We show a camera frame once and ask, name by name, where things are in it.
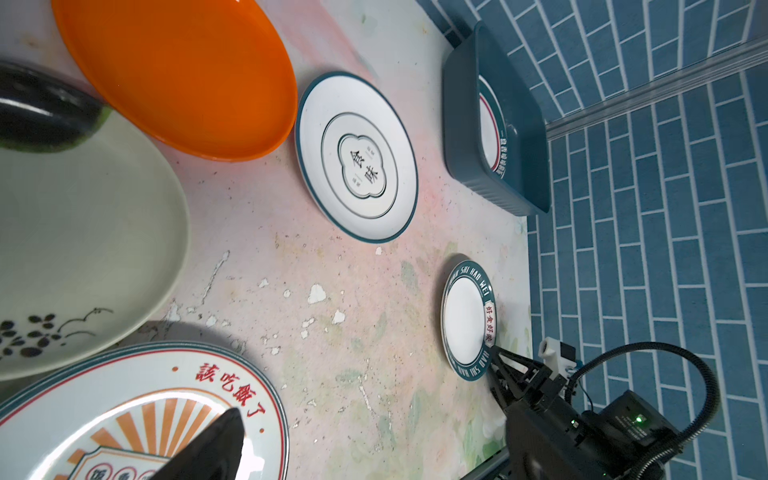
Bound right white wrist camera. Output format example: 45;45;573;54
538;337;580;375

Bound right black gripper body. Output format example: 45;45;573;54
488;347;606;479

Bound white plate teal red rim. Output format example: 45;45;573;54
478;75;508;178

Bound orange plastic plate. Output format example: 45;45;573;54
52;1;298;162

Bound cream plate green edge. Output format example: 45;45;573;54
0;58;191;383

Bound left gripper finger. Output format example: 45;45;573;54
151;408;245;480

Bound white plate clover emblem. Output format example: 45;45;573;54
294;71;419;244

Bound white plate orange sunburst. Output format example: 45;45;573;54
1;341;290;479

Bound teal plastic bin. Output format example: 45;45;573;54
442;21;551;217

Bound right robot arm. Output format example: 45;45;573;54
482;338;721;479

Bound white plate teal lettered rim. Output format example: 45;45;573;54
440;259;497;382

